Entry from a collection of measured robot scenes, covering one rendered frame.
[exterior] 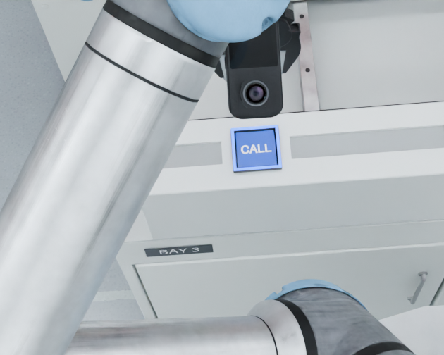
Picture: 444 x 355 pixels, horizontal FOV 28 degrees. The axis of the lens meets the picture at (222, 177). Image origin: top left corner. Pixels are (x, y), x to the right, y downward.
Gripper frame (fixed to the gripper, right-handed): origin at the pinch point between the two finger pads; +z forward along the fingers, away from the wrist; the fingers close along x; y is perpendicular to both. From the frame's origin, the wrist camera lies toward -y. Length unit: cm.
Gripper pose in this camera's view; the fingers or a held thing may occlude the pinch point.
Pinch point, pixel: (254, 91)
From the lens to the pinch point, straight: 89.6
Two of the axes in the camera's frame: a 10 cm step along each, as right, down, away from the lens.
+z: 0.6, 4.2, 9.0
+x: -10.0, 0.7, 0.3
